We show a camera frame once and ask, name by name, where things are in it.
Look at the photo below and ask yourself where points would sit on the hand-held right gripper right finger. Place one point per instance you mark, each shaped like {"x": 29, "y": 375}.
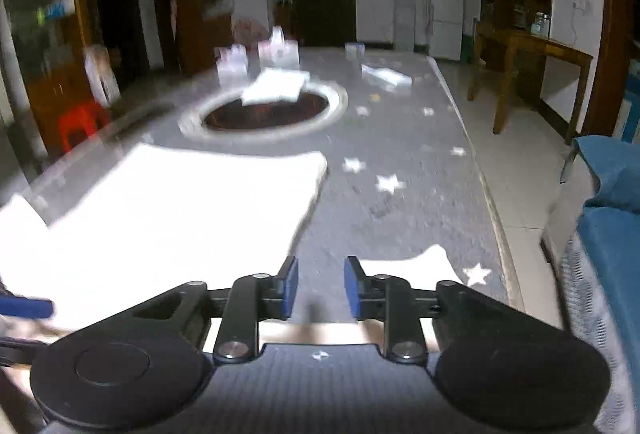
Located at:
{"x": 352, "y": 290}

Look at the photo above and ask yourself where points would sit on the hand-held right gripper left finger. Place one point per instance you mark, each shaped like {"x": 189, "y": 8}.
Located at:
{"x": 289, "y": 288}

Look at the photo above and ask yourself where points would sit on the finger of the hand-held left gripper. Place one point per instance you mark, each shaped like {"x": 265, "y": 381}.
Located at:
{"x": 27, "y": 307}

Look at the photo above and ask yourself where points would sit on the small white cloth piece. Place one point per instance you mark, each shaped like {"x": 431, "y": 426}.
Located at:
{"x": 415, "y": 268}

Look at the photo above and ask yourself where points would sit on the large white garment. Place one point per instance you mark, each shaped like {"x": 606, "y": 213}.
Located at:
{"x": 165, "y": 219}

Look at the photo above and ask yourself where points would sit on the grey star-printed tablecloth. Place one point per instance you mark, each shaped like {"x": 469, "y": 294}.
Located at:
{"x": 400, "y": 154}

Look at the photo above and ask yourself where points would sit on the red plastic stool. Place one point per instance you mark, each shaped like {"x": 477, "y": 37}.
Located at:
{"x": 82, "y": 123}

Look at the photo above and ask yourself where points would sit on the folded white cloth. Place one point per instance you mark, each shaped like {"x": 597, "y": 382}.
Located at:
{"x": 276, "y": 85}

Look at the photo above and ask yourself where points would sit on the flat white packet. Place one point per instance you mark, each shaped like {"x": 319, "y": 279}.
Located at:
{"x": 387, "y": 76}

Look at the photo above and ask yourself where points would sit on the clear plastic container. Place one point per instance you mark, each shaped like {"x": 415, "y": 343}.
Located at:
{"x": 232, "y": 62}
{"x": 279, "y": 49}

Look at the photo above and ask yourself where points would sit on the small clear box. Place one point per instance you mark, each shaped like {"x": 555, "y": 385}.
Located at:
{"x": 354, "y": 50}

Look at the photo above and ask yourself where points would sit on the white plastic bag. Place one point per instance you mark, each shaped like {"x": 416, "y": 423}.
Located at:
{"x": 102, "y": 74}

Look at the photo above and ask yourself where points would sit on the blue cloth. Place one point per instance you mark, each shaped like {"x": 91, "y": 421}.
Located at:
{"x": 607, "y": 194}

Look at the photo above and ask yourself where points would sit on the wooden display cabinet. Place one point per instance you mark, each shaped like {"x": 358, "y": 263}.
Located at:
{"x": 47, "y": 34}

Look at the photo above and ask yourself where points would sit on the water dispenser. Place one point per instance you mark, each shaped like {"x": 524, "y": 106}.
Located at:
{"x": 404, "y": 14}

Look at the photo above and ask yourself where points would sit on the white refrigerator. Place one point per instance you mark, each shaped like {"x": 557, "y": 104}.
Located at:
{"x": 446, "y": 14}

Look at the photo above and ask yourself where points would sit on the wooden side table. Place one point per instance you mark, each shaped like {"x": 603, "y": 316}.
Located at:
{"x": 530, "y": 59}

